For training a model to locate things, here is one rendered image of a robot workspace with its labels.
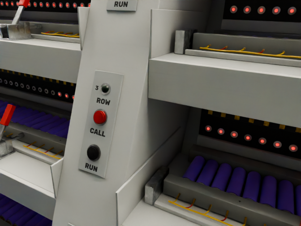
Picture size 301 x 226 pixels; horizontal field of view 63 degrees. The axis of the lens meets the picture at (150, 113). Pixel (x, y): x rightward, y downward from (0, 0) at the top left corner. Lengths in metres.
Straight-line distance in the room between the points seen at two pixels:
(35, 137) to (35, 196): 0.12
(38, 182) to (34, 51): 0.18
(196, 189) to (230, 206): 0.04
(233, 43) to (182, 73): 0.09
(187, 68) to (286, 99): 0.09
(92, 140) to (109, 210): 0.08
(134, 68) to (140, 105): 0.04
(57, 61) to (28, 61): 0.06
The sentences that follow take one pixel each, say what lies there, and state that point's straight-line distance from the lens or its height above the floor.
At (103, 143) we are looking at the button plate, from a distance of 0.29.
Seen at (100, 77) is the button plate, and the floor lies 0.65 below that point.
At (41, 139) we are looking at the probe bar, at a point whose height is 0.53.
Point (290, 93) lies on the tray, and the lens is 0.25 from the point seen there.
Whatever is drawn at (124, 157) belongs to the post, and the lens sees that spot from 0.28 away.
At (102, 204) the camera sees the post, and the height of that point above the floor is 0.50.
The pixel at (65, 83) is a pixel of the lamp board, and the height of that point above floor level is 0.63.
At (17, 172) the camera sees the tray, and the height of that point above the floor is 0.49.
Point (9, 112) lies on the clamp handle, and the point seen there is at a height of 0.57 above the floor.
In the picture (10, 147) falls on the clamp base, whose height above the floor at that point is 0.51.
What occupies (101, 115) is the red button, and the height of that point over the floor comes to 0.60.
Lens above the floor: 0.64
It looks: 4 degrees down
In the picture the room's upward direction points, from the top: 11 degrees clockwise
